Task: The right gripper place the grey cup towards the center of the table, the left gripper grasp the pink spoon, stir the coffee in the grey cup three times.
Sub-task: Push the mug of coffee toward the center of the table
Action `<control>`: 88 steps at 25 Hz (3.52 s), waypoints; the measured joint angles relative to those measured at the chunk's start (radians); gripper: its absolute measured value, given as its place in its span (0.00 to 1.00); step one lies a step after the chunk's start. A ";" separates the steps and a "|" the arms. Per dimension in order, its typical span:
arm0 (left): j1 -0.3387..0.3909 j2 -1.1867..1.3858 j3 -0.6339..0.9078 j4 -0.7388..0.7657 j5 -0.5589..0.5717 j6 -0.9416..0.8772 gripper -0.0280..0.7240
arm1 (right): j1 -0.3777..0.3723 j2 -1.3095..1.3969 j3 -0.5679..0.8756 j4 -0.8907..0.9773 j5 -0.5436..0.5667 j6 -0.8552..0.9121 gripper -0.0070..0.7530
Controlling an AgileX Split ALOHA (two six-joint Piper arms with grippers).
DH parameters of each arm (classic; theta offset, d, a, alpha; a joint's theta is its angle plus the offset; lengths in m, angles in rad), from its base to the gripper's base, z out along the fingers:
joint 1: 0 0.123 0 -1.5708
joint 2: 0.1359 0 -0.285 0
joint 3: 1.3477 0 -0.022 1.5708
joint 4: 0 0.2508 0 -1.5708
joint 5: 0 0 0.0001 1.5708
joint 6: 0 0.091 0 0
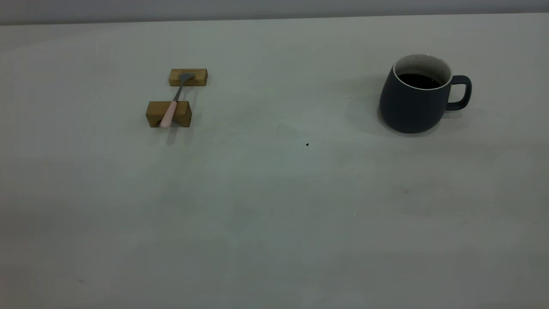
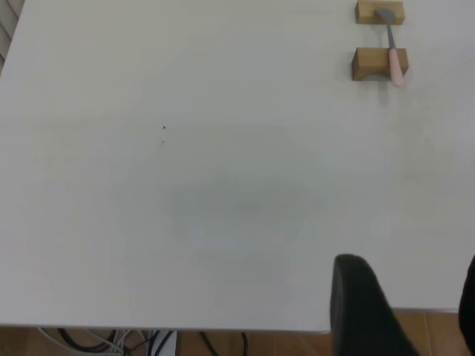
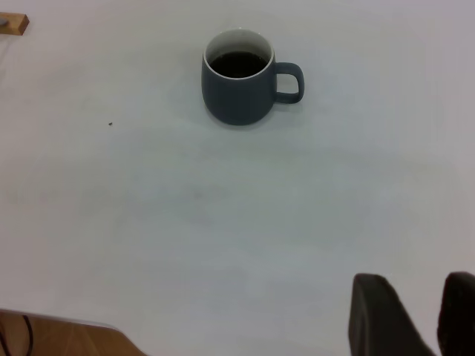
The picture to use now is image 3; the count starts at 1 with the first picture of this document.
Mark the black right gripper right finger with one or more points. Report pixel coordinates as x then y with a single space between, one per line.
460 319

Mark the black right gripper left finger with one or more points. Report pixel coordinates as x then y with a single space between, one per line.
378 326

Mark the grey ceramic mug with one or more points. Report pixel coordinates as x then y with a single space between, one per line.
237 100

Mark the dark coffee liquid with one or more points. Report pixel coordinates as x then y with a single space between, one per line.
237 65

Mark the flat wooden block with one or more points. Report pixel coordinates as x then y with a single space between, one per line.
16 24

